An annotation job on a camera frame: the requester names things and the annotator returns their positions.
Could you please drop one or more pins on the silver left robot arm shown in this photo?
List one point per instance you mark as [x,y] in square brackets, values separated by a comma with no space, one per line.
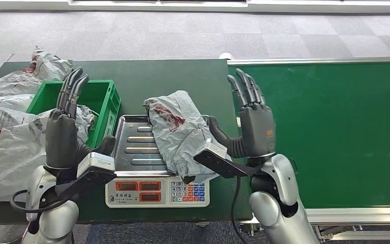
[53,219]

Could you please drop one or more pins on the large grey black-print package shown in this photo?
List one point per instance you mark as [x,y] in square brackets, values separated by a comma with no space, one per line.
[13,161]

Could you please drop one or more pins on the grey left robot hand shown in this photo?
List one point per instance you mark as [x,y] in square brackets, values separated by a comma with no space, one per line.
[60,138]

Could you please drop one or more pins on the green conveyor belt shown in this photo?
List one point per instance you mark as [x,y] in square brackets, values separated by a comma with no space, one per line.
[349,118]

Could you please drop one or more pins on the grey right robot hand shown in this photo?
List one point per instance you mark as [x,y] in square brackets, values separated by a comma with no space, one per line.
[257,131]

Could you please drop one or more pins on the grey red-print package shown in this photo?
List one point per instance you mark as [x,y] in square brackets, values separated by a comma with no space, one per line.
[178,134]

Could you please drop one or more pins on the crumpled grey poly bag package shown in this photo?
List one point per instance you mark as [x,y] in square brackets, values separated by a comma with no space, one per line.
[43,70]

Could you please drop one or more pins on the white package with red lettering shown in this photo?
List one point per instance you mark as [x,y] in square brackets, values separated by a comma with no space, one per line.
[0,119]

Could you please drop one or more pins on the plain white poly bag package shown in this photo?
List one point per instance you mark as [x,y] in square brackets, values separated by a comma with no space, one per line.
[10,101]

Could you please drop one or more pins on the green plastic crate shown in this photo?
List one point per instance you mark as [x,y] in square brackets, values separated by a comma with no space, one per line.
[94,94]

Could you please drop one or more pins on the white round cap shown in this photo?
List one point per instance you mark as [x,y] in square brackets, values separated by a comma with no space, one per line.
[226,56]

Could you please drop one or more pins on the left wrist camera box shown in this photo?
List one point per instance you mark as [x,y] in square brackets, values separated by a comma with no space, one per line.
[95,165]

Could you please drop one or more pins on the electronic scale with steel tray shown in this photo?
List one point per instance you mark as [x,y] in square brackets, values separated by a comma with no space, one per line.
[137,188]

